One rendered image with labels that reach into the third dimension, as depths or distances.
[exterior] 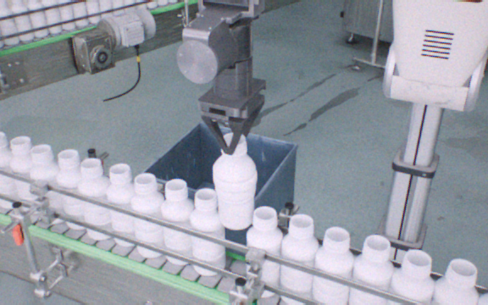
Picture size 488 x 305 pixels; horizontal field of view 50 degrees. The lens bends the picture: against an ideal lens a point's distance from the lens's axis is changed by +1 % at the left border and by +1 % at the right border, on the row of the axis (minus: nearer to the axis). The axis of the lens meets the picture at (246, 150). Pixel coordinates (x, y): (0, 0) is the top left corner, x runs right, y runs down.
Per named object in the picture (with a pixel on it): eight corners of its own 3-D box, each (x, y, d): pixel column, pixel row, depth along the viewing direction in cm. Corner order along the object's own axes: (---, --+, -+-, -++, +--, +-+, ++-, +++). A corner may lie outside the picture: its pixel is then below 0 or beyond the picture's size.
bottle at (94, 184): (98, 219, 108) (85, 152, 99) (124, 225, 106) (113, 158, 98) (81, 238, 103) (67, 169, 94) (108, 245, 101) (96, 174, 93)
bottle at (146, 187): (157, 263, 97) (148, 192, 88) (131, 253, 99) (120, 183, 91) (174, 244, 102) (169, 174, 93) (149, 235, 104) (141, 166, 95)
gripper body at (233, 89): (196, 112, 73) (193, 63, 69) (229, 84, 81) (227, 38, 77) (238, 121, 71) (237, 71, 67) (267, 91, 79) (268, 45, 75)
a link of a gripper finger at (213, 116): (202, 157, 79) (198, 101, 73) (223, 135, 84) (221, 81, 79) (242, 167, 76) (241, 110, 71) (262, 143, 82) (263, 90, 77)
